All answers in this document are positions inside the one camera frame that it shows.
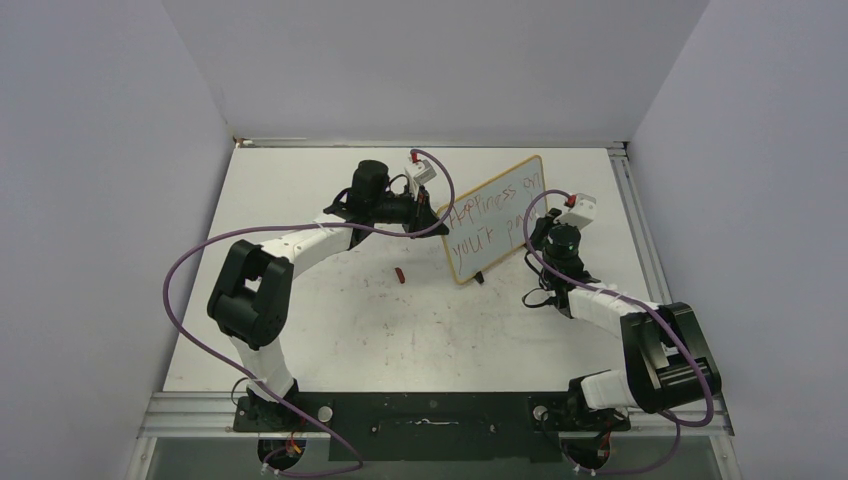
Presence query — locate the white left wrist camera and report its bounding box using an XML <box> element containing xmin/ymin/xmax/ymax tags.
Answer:
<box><xmin>404</xmin><ymin>149</ymin><xmax>437</xmax><ymax>196</ymax></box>

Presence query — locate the aluminium back rail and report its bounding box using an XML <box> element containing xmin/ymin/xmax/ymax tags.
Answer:
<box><xmin>234</xmin><ymin>138</ymin><xmax>627</xmax><ymax>150</ymax></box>

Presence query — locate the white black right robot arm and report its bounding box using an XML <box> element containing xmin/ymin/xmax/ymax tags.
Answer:
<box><xmin>525</xmin><ymin>209</ymin><xmax>722</xmax><ymax>428</ymax></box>

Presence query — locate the yellow-framed whiteboard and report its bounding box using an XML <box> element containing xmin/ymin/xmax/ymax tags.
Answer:
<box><xmin>437</xmin><ymin>155</ymin><xmax>547</xmax><ymax>284</ymax></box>

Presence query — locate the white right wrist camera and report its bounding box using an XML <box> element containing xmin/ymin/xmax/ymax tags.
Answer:
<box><xmin>555</xmin><ymin>193</ymin><xmax>597</xmax><ymax>230</ymax></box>

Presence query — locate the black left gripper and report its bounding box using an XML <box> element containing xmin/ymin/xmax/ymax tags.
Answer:
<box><xmin>370</xmin><ymin>183</ymin><xmax>449</xmax><ymax>240</ymax></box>

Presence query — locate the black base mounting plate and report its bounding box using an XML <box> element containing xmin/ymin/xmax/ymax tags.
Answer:
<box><xmin>231</xmin><ymin>390</ymin><xmax>631</xmax><ymax>465</ymax></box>

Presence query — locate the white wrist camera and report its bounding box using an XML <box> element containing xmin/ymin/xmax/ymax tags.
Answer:
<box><xmin>555</xmin><ymin>193</ymin><xmax>597</xmax><ymax>230</ymax></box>
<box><xmin>404</xmin><ymin>149</ymin><xmax>437</xmax><ymax>196</ymax></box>

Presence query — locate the aluminium right side rail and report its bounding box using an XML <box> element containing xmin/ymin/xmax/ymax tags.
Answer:
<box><xmin>607</xmin><ymin>142</ymin><xmax>673</xmax><ymax>304</ymax></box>

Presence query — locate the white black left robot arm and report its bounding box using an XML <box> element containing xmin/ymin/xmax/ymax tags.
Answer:
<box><xmin>207</xmin><ymin>158</ymin><xmax>449</xmax><ymax>431</ymax></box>

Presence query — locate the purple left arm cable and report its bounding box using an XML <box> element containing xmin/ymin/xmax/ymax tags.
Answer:
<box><xmin>162</xmin><ymin>148</ymin><xmax>457</xmax><ymax>478</ymax></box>

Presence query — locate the aluminium rail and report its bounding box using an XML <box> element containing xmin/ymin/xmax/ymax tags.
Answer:
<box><xmin>234</xmin><ymin>138</ymin><xmax>627</xmax><ymax>150</ymax></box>
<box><xmin>607</xmin><ymin>142</ymin><xmax>673</xmax><ymax>304</ymax></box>

